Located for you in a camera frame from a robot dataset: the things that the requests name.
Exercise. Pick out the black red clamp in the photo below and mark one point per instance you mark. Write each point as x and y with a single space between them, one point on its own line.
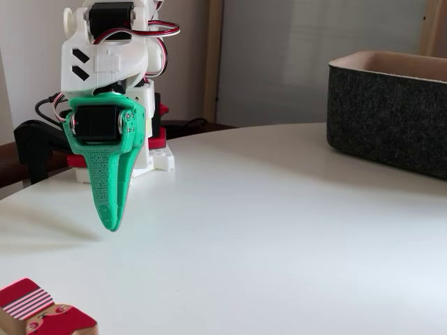
160 122
35 139

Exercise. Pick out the green gripper black servo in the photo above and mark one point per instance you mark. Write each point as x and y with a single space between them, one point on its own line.
95 123

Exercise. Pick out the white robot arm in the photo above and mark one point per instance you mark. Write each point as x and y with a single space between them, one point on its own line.
104 63

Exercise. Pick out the light wooden post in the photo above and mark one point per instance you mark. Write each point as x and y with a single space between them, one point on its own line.
433 28

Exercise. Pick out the beige wooden door frame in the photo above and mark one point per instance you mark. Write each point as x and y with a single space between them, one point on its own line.
213 52

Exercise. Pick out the dark grey felt basket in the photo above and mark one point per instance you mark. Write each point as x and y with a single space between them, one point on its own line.
384 118

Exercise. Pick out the red striped wooden block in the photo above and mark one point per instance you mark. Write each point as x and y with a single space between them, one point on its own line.
35 303

